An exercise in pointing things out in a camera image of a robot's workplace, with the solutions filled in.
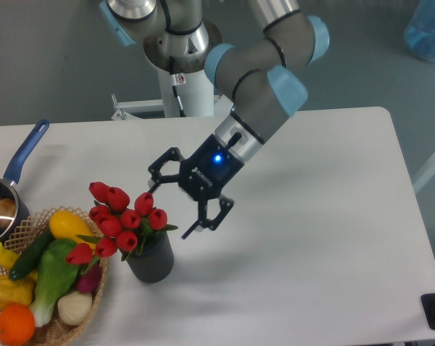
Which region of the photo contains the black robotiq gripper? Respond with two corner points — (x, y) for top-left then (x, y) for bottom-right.
(147, 133), (246, 240)

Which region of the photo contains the red tulip bouquet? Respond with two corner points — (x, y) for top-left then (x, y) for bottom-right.
(66, 182), (177, 269)

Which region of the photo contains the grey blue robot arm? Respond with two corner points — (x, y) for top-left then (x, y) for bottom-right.
(99, 1), (329, 231)

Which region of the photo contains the dark grey ribbed vase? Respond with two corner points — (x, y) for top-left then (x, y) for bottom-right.
(127, 233), (174, 283)

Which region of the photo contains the yellow squash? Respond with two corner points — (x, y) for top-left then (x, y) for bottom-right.
(49, 208), (99, 252)

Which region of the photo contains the purple red radish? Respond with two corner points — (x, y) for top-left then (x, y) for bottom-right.
(76, 263), (102, 293)

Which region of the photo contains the green bok choy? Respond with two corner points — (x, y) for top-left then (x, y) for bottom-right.
(30, 239), (79, 328)

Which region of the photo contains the white garlic bulb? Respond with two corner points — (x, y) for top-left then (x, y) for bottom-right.
(58, 290), (92, 326)

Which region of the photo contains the woven wicker basket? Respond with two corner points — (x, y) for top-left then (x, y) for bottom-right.
(0, 207), (108, 345)

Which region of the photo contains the dark green cucumber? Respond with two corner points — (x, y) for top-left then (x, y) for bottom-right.
(9, 228), (55, 281)

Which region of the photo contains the fried food piece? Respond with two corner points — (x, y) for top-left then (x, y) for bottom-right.
(0, 198), (16, 230)

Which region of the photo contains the yellow banana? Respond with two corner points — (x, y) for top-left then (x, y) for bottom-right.
(0, 242), (19, 270)

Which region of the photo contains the yellow bell pepper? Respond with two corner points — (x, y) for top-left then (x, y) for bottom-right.
(0, 275), (35, 310)

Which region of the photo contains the orange fruit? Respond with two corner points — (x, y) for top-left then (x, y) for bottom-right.
(0, 303), (35, 345)

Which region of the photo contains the blue plastic bag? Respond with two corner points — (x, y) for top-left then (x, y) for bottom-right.
(403, 1), (435, 62)

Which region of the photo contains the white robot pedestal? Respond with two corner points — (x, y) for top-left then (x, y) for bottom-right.
(111, 19), (236, 121)

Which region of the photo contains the blue handled saucepan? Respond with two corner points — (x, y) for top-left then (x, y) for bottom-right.
(0, 120), (50, 243)

